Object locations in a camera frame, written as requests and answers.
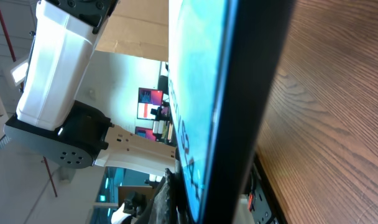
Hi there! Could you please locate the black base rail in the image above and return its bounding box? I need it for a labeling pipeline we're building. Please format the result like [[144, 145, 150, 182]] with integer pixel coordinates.
[[243, 154, 287, 224]]

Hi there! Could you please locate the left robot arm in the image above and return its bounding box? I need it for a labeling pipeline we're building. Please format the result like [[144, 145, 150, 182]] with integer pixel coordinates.
[[4, 1, 176, 176]]

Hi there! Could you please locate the blue Samsung Galaxy smartphone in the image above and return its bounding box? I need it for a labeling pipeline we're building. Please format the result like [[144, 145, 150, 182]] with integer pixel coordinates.
[[168, 0, 295, 223]]

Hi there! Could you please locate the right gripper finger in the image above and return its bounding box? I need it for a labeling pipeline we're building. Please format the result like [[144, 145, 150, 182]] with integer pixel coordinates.
[[135, 169, 177, 224]]

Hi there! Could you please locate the background computer monitor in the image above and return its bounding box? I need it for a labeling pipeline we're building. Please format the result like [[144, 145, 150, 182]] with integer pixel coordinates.
[[137, 88, 164, 120]]

